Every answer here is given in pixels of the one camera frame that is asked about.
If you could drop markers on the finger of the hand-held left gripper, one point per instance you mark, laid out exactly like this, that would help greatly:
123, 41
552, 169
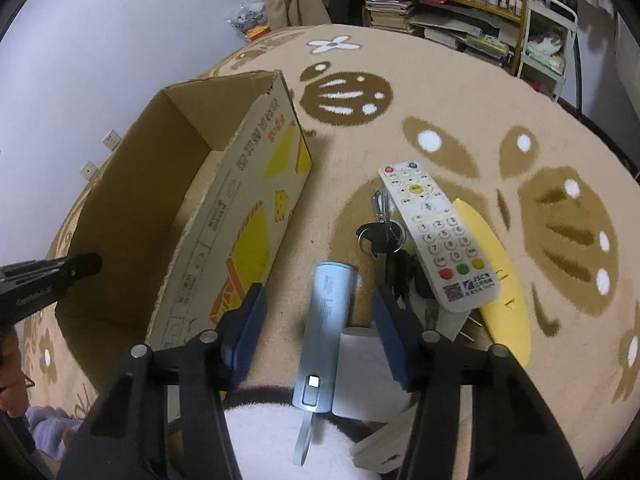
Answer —
70, 266

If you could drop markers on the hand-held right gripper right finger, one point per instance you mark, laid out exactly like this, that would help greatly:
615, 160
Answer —
392, 345

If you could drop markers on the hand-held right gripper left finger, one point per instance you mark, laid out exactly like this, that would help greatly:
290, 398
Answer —
247, 330

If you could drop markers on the white rectangular box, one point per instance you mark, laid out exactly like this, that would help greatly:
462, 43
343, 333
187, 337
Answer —
360, 370

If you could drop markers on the black car key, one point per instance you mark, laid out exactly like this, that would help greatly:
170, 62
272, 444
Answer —
380, 237

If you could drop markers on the white television remote control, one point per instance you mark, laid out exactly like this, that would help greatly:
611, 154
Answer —
440, 230

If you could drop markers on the cardboard box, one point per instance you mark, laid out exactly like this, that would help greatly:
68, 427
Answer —
165, 185

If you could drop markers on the white charger plug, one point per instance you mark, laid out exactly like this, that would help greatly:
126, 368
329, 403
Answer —
445, 322

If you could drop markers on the yellow flat plastic piece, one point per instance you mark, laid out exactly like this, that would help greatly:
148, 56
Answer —
505, 310

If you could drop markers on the person's pale clothing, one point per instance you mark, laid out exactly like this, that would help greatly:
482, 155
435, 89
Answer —
52, 432

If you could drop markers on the beige brown printed blanket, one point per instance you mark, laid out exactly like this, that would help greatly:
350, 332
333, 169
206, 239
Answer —
450, 110

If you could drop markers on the bag of plush toys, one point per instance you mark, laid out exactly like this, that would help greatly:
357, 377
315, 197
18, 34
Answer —
250, 20

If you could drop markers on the pile of papers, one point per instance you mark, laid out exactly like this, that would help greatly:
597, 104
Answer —
460, 35

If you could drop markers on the stack of books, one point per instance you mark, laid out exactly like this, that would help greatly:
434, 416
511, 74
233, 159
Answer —
390, 15

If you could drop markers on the white metal rack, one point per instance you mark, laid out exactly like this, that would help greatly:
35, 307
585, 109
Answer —
550, 50

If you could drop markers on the yellow wooden shelf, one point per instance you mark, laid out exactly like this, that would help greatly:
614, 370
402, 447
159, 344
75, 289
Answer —
515, 15

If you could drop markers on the row of small bottles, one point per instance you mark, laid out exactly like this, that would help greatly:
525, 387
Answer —
511, 6

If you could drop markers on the black bag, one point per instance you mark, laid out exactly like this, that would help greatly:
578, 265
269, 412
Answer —
580, 0

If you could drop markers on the white wall socket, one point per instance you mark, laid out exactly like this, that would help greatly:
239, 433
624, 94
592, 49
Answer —
112, 139
90, 170

